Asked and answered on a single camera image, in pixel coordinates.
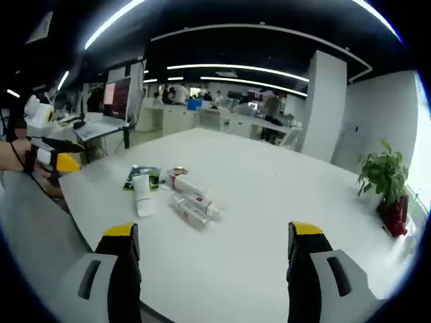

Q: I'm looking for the frosted skincare bottle red label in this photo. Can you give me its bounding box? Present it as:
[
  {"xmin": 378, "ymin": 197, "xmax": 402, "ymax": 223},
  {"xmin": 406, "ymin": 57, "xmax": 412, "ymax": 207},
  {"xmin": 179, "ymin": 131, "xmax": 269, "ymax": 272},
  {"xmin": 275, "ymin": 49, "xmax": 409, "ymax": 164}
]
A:
[
  {"xmin": 188, "ymin": 193, "xmax": 224, "ymax": 221},
  {"xmin": 168, "ymin": 193, "xmax": 211, "ymax": 230}
]

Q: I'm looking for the potted green plant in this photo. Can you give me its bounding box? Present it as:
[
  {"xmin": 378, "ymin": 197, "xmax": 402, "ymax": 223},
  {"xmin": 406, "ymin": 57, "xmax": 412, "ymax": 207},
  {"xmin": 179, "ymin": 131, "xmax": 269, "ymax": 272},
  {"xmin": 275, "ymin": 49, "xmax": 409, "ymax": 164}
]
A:
[{"xmin": 356, "ymin": 138, "xmax": 411, "ymax": 211}]

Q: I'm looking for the green black skincare packet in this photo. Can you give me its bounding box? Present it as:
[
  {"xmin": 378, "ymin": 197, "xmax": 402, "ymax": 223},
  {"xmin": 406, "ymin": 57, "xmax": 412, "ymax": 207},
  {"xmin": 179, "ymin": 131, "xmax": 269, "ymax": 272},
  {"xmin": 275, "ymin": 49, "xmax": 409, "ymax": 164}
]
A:
[{"xmin": 123, "ymin": 164, "xmax": 162, "ymax": 192}]

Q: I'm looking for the white skincare tube red stripe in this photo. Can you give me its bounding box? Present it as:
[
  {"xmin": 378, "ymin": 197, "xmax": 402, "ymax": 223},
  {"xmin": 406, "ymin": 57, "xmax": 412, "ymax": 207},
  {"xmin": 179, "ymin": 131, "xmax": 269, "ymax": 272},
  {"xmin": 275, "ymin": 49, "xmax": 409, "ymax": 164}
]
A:
[{"xmin": 131, "ymin": 174, "xmax": 156, "ymax": 218}]

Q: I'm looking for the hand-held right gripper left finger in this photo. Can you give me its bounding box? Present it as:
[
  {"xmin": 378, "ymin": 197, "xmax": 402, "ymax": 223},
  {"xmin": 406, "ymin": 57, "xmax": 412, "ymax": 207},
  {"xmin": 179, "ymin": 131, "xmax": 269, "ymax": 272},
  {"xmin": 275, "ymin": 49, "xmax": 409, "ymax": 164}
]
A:
[{"xmin": 45, "ymin": 222, "xmax": 142, "ymax": 323}]

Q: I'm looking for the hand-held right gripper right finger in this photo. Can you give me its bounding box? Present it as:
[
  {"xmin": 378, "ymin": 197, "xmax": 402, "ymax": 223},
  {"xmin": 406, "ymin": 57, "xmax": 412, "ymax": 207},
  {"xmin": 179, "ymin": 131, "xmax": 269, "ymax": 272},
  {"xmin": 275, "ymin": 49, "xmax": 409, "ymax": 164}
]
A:
[{"xmin": 286, "ymin": 221, "xmax": 389, "ymax": 323}]

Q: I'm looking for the long ceiling light strip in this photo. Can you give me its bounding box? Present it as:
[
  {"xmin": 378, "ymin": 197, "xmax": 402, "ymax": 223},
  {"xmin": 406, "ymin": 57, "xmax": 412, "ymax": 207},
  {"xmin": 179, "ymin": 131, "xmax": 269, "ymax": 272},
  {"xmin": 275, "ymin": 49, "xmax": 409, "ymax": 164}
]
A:
[
  {"xmin": 200, "ymin": 75, "xmax": 309, "ymax": 98},
  {"xmin": 84, "ymin": 0, "xmax": 146, "ymax": 50},
  {"xmin": 166, "ymin": 63, "xmax": 309, "ymax": 83}
]

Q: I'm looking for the computer monitor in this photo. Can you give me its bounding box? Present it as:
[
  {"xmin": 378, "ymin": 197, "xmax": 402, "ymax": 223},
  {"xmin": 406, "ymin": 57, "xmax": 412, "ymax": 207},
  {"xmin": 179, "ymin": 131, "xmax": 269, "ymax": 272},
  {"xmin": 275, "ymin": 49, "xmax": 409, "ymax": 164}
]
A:
[{"xmin": 102, "ymin": 79, "xmax": 131, "ymax": 121}]

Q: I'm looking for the white low cabinet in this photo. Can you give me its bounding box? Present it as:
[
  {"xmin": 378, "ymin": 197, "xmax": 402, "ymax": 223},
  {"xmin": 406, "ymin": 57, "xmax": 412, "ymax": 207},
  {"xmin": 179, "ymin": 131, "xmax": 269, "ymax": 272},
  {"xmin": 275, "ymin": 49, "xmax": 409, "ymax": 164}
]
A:
[{"xmin": 137, "ymin": 104, "xmax": 199, "ymax": 135}]

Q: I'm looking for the white standing desk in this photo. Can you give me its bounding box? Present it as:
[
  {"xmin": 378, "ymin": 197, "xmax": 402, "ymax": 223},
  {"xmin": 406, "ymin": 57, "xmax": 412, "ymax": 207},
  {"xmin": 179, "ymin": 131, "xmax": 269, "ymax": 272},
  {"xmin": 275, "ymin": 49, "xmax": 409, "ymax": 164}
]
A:
[{"xmin": 73, "ymin": 116, "xmax": 132, "ymax": 151}]

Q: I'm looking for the hanging ceiling sign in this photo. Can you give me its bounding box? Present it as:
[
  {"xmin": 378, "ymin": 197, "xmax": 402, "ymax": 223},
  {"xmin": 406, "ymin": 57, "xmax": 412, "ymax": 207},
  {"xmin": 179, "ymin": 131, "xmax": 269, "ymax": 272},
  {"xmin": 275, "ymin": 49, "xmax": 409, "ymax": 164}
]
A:
[{"xmin": 25, "ymin": 11, "xmax": 55, "ymax": 45}]

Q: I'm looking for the white skincare bottle red collar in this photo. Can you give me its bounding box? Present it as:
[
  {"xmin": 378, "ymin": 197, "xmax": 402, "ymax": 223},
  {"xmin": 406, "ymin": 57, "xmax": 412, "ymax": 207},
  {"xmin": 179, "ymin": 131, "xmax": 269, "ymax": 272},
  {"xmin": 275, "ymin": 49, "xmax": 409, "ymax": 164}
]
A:
[{"xmin": 167, "ymin": 171, "xmax": 207, "ymax": 200}]

